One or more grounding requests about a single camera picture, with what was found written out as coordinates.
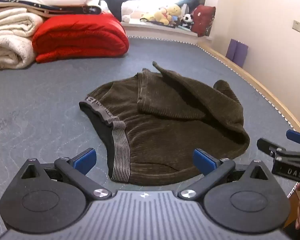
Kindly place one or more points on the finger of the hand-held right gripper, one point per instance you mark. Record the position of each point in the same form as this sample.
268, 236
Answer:
267, 146
297, 136

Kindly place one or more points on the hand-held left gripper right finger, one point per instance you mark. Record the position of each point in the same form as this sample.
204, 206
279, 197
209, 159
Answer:
205, 160

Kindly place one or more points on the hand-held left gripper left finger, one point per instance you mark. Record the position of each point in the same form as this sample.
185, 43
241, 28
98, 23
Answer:
85, 160

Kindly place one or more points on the dark olive knit pants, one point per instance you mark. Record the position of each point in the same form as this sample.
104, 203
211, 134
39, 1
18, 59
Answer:
170, 127

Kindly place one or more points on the purple yoga blocks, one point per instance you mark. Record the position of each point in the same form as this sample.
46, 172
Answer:
237, 52

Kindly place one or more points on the red folded blanket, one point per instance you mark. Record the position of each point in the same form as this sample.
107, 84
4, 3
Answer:
82, 37

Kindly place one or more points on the red patterned cushion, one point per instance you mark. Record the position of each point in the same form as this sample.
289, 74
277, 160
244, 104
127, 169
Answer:
203, 20

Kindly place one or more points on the cream folded blanket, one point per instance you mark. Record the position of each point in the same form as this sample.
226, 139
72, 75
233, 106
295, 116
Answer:
10, 40

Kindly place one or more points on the panda plush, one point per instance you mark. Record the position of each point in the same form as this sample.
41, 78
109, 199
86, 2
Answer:
187, 19

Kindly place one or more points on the yellow bear plush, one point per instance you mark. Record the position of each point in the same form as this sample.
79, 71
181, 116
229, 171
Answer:
162, 15

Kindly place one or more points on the yellow round plush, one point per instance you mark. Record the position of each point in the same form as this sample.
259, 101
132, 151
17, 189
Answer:
174, 10

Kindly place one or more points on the white plush toy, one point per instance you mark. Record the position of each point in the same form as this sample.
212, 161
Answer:
126, 12

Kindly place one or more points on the navy patterned folded cloth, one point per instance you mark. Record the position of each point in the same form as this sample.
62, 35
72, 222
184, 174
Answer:
65, 8

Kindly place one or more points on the wooden bed frame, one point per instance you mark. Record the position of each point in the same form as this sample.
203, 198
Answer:
265, 84

